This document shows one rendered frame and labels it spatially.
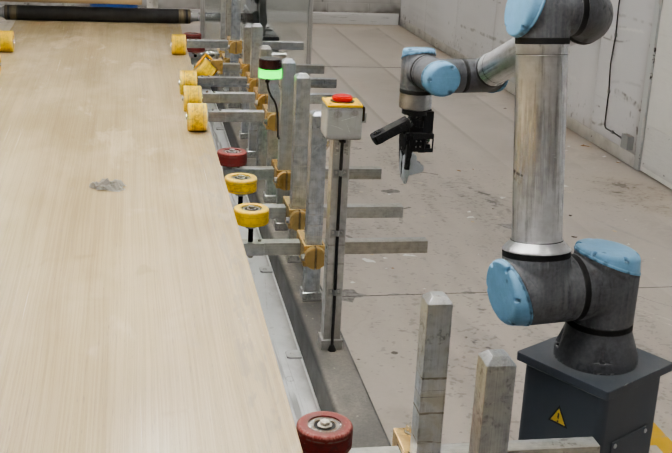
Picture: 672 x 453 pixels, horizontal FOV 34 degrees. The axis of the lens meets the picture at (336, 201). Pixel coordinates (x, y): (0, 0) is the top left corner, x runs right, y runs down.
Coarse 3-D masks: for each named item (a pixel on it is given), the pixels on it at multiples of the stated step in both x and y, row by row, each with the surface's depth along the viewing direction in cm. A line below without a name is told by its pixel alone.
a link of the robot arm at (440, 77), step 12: (420, 60) 290; (432, 60) 286; (444, 60) 287; (456, 60) 288; (420, 72) 287; (432, 72) 282; (444, 72) 283; (456, 72) 284; (420, 84) 288; (432, 84) 283; (444, 84) 284; (456, 84) 285; (444, 96) 286
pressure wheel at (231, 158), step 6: (222, 150) 297; (228, 150) 298; (234, 150) 297; (240, 150) 298; (222, 156) 294; (228, 156) 294; (234, 156) 294; (240, 156) 294; (246, 156) 297; (222, 162) 295; (228, 162) 294; (234, 162) 294; (240, 162) 295; (246, 162) 298; (234, 168) 298
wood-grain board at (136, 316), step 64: (64, 64) 406; (128, 64) 412; (0, 128) 311; (64, 128) 314; (128, 128) 318; (0, 192) 254; (64, 192) 257; (128, 192) 259; (192, 192) 262; (0, 256) 215; (64, 256) 217; (128, 256) 219; (192, 256) 220; (0, 320) 186; (64, 320) 188; (128, 320) 189; (192, 320) 190; (256, 320) 192; (0, 384) 164; (64, 384) 165; (128, 384) 166; (192, 384) 167; (256, 384) 169; (0, 448) 147; (64, 448) 148; (128, 448) 149; (192, 448) 150; (256, 448) 150
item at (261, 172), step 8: (224, 168) 297; (240, 168) 298; (248, 168) 299; (256, 168) 299; (264, 168) 299; (272, 168) 300; (328, 168) 302; (352, 168) 304; (360, 168) 304; (368, 168) 304; (376, 168) 305; (224, 176) 297; (256, 176) 299; (264, 176) 299; (272, 176) 300; (352, 176) 304; (360, 176) 304; (368, 176) 305; (376, 176) 305
